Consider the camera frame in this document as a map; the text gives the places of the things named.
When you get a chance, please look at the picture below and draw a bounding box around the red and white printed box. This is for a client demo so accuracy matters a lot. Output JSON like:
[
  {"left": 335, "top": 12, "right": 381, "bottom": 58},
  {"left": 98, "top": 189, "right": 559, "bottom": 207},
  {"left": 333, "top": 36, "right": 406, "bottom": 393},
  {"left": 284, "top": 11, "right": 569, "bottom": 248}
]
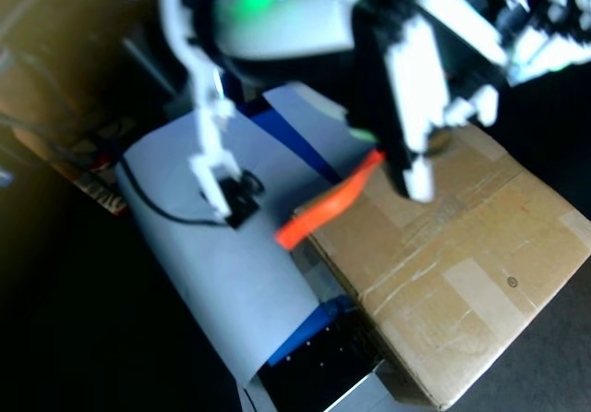
[{"left": 73, "top": 152, "right": 130, "bottom": 217}]

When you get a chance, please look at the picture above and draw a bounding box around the large taped cardboard box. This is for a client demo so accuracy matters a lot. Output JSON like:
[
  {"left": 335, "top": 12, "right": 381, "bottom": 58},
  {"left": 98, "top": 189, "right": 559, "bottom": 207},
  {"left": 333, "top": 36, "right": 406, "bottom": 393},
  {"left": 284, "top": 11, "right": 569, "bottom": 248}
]
[{"left": 295, "top": 123, "right": 591, "bottom": 412}]

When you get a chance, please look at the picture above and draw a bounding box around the white paper sheet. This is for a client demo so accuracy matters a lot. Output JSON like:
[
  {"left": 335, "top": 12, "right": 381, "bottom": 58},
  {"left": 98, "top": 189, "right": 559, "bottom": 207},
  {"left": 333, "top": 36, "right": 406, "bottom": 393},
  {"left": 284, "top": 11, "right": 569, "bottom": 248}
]
[{"left": 115, "top": 83, "right": 378, "bottom": 385}]

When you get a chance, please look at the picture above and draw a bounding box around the plain brown cardboard box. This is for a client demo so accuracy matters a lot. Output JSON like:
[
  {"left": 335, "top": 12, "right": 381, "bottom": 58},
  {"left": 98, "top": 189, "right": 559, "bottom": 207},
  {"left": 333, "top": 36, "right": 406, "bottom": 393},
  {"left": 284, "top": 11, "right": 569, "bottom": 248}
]
[{"left": 0, "top": 0, "right": 172, "bottom": 187}]

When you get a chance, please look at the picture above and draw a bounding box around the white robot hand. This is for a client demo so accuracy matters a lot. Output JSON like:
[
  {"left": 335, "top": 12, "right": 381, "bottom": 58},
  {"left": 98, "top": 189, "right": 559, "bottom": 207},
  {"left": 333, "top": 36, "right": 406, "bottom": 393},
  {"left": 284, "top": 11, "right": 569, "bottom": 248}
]
[
  {"left": 211, "top": 0, "right": 510, "bottom": 203},
  {"left": 488, "top": 0, "right": 591, "bottom": 88}
]

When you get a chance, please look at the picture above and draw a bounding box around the orange plastic tool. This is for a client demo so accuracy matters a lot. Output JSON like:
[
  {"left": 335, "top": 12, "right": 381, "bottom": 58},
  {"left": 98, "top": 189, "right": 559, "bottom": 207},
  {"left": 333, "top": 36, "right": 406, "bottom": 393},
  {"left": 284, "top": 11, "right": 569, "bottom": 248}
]
[{"left": 274, "top": 148, "right": 388, "bottom": 251}]

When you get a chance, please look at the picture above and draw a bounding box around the black perforated metal panel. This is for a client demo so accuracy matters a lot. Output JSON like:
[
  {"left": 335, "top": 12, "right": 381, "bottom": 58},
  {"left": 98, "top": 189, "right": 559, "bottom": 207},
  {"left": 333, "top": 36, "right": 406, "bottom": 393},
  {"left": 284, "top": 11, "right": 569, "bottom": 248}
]
[{"left": 239, "top": 309, "right": 387, "bottom": 412}]

